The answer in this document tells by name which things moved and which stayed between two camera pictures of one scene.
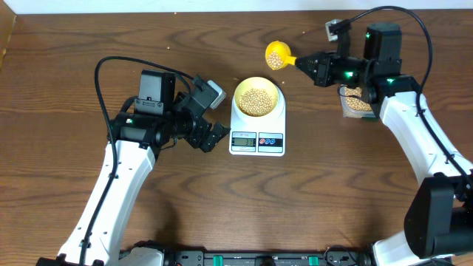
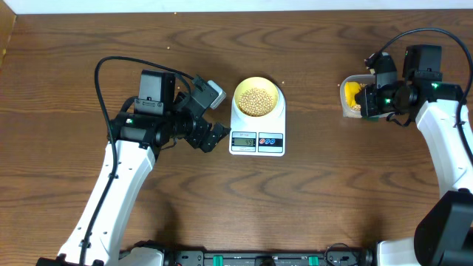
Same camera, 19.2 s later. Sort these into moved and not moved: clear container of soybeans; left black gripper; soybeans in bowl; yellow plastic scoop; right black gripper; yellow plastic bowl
Moved: yellow plastic scoop; right black gripper
Not moved: yellow plastic bowl; clear container of soybeans; soybeans in bowl; left black gripper
